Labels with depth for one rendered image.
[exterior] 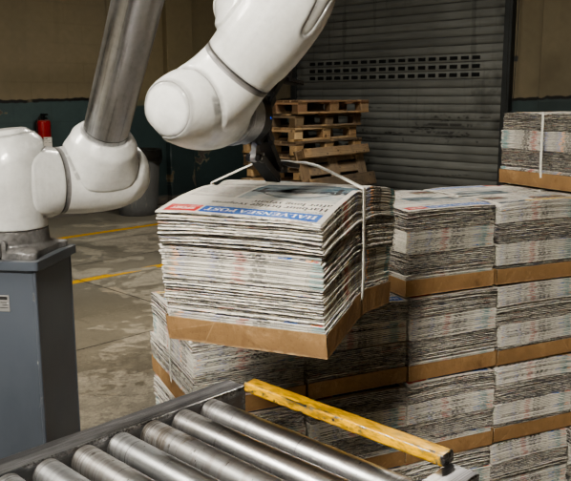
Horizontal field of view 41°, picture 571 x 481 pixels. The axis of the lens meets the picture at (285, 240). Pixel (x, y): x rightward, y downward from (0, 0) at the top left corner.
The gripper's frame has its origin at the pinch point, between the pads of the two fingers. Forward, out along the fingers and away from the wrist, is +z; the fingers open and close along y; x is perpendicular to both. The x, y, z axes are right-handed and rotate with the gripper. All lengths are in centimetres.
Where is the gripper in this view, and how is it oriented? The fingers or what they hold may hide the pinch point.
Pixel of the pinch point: (291, 122)
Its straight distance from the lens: 134.9
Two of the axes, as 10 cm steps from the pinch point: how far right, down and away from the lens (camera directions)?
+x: 9.2, 0.9, -3.7
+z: 3.8, -0.9, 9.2
